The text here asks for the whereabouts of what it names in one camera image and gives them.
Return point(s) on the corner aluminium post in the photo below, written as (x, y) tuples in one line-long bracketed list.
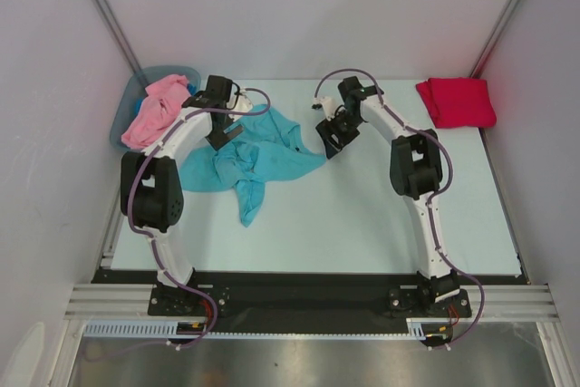
[(113, 25), (498, 30)]

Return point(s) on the folded red t shirt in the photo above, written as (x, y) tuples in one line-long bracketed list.
[(457, 102)]

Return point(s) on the turquoise t shirt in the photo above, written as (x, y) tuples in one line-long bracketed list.
[(269, 148)]

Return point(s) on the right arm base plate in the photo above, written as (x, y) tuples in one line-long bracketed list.
[(419, 301)]

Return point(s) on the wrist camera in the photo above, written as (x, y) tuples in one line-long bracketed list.
[(327, 104), (239, 101)]

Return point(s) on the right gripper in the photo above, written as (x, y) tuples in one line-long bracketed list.
[(335, 134)]

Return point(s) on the left corner aluminium post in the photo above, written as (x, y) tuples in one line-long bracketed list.
[(113, 25)]

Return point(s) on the right corner aluminium post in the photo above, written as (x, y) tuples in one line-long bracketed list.
[(498, 30)]

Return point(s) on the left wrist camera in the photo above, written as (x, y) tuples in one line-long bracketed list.
[(239, 101)]

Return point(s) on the aluminium front rail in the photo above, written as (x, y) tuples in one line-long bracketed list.
[(503, 303)]

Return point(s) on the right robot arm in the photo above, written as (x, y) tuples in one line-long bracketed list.
[(415, 170)]

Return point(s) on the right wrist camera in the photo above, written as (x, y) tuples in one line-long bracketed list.
[(327, 104)]

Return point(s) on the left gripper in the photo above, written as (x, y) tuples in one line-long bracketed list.
[(218, 138)]

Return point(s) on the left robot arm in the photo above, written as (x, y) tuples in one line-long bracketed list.
[(151, 192)]

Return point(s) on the blue plastic basket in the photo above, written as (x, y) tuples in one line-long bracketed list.
[(135, 93)]

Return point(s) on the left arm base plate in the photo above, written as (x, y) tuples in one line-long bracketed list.
[(168, 300)]

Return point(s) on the left slotted cable duct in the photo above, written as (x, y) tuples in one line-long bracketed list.
[(143, 329)]

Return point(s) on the pink t shirt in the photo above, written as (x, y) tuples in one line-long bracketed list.
[(158, 110)]

